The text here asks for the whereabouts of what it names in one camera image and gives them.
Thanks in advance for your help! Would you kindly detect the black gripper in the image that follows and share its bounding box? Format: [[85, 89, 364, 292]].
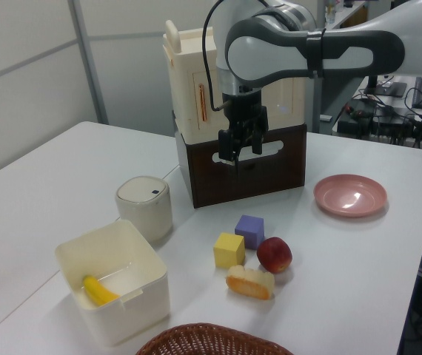
[[218, 91, 269, 163]]

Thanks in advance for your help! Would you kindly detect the purple cube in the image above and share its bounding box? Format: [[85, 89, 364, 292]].
[[234, 214, 265, 250]]

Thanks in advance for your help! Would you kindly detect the yellow cube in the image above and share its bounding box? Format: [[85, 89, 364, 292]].
[[213, 232, 246, 268]]

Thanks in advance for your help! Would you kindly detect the pink plate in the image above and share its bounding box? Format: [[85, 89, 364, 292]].
[[313, 174, 388, 218]]

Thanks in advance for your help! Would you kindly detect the dark brown wooden crate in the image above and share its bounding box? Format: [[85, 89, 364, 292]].
[[174, 120, 307, 209]]

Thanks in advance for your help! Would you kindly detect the cream toy cabinet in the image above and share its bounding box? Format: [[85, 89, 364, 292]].
[[162, 20, 307, 135]]

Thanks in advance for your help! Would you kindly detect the white cylindrical lidded bin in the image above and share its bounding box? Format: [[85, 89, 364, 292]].
[[115, 175, 174, 244]]

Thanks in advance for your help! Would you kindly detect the red apple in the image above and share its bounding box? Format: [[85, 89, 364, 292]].
[[256, 237, 293, 274]]

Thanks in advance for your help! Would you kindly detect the orange and cream toy bread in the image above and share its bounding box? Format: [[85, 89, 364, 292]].
[[226, 265, 275, 301]]

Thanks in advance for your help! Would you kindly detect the black monitor stand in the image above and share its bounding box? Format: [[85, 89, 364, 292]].
[[363, 75, 408, 98]]

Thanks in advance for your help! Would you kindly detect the white square plastic container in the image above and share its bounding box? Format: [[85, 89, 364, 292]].
[[54, 218, 170, 348]]

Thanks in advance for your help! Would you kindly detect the brown wicker basket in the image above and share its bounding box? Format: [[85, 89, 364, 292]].
[[135, 322, 294, 355]]

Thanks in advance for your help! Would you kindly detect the yellow toy banana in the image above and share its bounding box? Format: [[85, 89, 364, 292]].
[[82, 274, 121, 307]]

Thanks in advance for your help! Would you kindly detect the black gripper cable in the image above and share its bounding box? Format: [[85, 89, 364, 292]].
[[201, 0, 234, 112]]

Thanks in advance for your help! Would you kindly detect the black electronics box with cables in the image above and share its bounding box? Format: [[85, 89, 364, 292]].
[[336, 96, 422, 146]]

